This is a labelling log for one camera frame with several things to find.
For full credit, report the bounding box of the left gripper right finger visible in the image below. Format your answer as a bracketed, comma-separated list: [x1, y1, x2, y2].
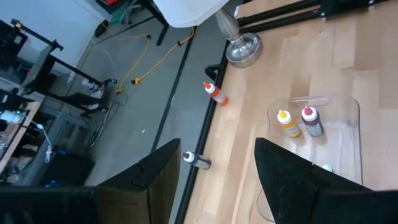
[254, 137, 398, 224]

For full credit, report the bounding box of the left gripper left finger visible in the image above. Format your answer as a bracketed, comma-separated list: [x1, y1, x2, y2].
[0, 138, 182, 224]

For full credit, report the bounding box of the large yellow-capped coloring bottle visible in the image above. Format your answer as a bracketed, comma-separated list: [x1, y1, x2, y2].
[277, 109, 302, 139]

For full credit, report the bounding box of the large pink-capped coloring bottle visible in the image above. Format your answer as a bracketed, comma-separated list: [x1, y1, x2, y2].
[300, 106, 325, 138]

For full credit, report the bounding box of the large red-capped coloring bottle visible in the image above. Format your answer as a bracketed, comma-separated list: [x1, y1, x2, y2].
[203, 82, 229, 106]

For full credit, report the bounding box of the large purple-capped coloring bottle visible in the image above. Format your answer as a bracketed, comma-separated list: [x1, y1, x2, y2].
[182, 151, 212, 170]

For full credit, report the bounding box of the clear plastic bin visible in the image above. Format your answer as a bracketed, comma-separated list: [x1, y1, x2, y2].
[266, 95, 364, 187]

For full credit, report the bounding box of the black computer case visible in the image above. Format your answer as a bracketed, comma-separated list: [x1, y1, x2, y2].
[40, 152, 96, 187]

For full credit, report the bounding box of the black equipment stand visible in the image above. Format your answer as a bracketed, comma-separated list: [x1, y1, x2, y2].
[0, 18, 118, 116]

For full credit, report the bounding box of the black work table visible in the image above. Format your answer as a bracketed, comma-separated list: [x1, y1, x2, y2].
[139, 0, 170, 46]

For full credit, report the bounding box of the silver table lamp white shade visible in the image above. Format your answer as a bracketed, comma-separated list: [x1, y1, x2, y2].
[152, 0, 264, 69]

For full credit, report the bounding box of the yellow extension cord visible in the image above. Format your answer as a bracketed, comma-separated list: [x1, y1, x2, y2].
[116, 34, 152, 94]
[132, 27, 196, 85]

